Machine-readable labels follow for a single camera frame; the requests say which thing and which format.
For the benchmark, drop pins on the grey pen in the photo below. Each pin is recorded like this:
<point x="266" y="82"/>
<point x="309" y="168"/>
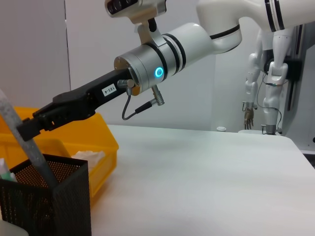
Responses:
<point x="32" y="152"/>

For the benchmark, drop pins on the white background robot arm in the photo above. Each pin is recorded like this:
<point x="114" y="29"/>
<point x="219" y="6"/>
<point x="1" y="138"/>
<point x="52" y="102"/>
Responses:
<point x="273" y="86"/>
<point x="253" y="73"/>

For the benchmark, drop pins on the yellow plastic bin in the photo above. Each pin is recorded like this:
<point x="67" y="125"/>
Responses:
<point x="81" y="132"/>

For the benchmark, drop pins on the black vertical rail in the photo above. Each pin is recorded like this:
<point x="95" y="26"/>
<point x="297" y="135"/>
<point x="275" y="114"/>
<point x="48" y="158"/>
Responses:
<point x="295" y="73"/>

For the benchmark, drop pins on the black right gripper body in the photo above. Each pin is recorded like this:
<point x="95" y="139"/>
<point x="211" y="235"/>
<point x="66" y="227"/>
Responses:
<point x="98" y="93"/>

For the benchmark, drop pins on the white paper ball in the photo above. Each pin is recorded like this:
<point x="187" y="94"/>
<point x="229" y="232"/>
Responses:
<point x="88" y="157"/>

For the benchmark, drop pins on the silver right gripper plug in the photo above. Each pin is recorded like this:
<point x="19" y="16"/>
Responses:
<point x="130" y="84"/>

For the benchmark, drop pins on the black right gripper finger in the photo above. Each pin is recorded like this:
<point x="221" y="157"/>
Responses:
<point x="37" y="123"/>

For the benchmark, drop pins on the bronze robotic hand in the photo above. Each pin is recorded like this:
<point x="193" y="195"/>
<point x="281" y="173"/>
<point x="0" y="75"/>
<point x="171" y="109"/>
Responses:
<point x="248" y="118"/>

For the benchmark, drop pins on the black mesh pen holder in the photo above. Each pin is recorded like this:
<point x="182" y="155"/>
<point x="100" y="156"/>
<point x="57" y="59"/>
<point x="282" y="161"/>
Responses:
<point x="49" y="201"/>

